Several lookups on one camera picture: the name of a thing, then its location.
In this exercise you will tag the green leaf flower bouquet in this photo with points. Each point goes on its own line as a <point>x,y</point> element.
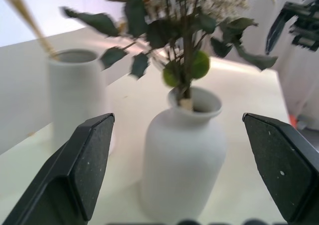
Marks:
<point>188,48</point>

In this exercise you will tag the dried golden grass stem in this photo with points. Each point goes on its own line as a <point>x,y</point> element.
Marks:
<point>28,14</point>

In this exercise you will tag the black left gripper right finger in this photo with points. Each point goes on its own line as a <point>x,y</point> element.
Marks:
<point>284,165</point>

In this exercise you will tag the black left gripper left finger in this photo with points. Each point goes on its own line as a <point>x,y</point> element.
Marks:
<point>74,180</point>

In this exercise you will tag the orange and grey object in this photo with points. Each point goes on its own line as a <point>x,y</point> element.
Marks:
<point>296,122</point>

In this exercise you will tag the white cylindrical vase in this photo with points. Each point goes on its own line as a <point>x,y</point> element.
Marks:
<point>74,90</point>

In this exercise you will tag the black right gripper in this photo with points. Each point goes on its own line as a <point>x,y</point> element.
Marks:
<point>307,23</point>

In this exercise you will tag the white bottle-shaped vase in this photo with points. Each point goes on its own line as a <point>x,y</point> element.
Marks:
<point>184,160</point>

